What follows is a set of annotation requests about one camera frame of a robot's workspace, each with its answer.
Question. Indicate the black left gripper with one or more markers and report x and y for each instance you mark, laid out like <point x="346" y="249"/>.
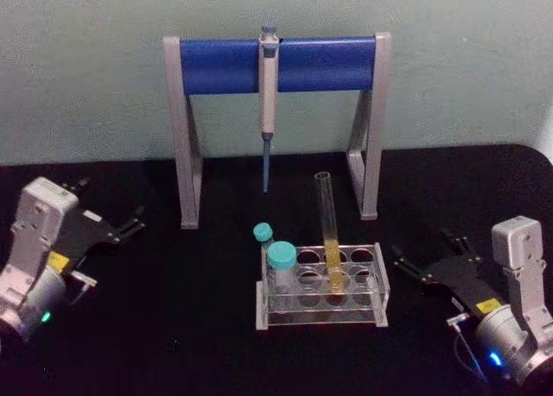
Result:
<point x="88" y="231"/>

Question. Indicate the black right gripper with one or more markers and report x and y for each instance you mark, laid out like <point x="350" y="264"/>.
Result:
<point x="466" y="285"/>

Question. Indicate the black table cloth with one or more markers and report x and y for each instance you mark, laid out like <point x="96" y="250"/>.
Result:
<point x="173" y="283"/>

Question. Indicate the glass tube with yellow liquid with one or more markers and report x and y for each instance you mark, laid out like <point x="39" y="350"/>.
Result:
<point x="326" y="214"/>

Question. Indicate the clear plastic tube rack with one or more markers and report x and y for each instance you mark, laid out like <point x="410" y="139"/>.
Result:
<point x="322" y="316"/>

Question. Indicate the large teal capped tube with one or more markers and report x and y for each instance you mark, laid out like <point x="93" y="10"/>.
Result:
<point x="281" y="254"/>

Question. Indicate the small teal capped tube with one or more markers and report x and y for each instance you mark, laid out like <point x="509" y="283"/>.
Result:
<point x="262" y="232"/>

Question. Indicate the grey stand with blue bar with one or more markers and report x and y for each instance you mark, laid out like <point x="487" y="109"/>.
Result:
<point x="216" y="65"/>

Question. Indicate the grey and blue pipette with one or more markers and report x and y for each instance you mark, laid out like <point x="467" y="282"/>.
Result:
<point x="268" y="89"/>

